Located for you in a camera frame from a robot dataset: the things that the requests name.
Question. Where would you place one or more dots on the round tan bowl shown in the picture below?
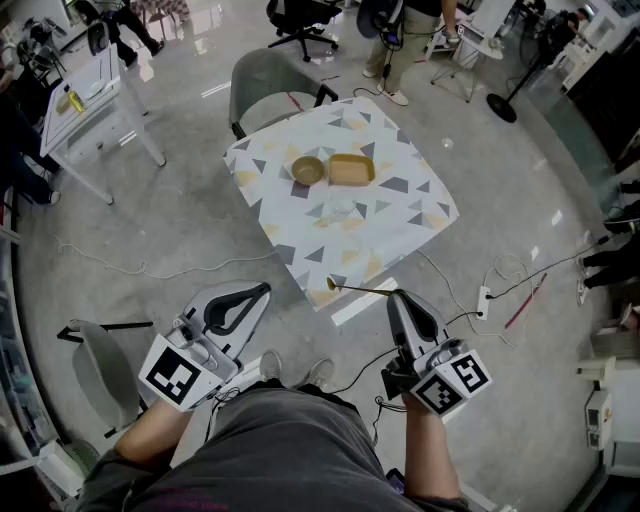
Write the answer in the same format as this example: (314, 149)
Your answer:
(307, 170)

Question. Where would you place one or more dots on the black standing fan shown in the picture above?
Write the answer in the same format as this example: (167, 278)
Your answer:
(501, 107)

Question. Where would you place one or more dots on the white plate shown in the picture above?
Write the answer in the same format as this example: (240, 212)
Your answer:
(94, 90)

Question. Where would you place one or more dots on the person's left grey shoe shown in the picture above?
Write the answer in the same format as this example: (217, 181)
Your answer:
(270, 365)

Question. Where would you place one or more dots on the green armchair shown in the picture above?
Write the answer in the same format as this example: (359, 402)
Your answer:
(270, 75)

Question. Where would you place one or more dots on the white power strip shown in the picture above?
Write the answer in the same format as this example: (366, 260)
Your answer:
(483, 302)

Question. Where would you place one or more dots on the black office chair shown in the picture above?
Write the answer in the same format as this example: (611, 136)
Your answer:
(302, 17)

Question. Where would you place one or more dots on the triangle patterned tablecloth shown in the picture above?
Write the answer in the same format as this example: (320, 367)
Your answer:
(350, 240)

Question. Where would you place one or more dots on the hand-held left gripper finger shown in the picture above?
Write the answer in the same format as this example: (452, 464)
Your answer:
(247, 330)
(220, 292)

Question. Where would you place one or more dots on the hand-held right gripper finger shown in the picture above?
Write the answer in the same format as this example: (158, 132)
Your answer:
(430, 325)
(402, 325)

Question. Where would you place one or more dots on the white square table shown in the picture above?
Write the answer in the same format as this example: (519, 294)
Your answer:
(102, 67)

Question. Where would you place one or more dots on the person's grey shoe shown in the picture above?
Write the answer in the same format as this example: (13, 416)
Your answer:
(270, 365)
(321, 374)

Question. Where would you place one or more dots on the grey chair with black legs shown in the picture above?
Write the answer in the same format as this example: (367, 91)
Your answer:
(100, 375)

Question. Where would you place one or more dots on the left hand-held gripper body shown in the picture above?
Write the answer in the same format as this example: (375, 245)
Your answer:
(172, 372)

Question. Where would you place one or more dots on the yellow bottle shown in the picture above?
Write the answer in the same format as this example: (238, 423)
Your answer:
(77, 101)

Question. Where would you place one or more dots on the white round side table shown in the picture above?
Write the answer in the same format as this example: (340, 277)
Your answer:
(487, 47)

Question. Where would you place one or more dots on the cardboard box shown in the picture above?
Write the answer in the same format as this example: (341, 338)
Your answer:
(612, 340)

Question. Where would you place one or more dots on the person's right grey shoe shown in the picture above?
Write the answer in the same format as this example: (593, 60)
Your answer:
(321, 374)

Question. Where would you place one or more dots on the glass shelf cabinet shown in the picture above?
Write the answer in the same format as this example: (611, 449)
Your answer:
(20, 375)

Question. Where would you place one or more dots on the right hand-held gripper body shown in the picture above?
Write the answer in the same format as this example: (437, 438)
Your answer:
(445, 387)

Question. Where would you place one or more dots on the white appliance stack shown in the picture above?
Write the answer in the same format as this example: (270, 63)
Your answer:
(620, 400)

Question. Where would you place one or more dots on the blue handheld device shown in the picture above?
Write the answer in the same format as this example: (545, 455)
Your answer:
(395, 481)

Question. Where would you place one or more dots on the small gold spoon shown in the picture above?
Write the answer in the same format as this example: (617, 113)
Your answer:
(360, 289)

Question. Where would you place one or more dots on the person's left forearm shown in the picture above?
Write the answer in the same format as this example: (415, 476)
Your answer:
(150, 437)

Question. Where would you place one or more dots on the red stick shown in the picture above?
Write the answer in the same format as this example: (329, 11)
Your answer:
(525, 301)

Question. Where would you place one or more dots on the person's right forearm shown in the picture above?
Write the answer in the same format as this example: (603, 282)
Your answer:
(430, 450)

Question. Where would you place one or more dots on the clear glass cup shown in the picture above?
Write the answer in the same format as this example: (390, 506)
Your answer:
(343, 208)

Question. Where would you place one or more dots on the person's grey shirt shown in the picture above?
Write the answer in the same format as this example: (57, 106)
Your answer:
(280, 450)

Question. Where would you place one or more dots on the rectangular tan tray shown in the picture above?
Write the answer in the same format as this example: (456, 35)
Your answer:
(351, 169)

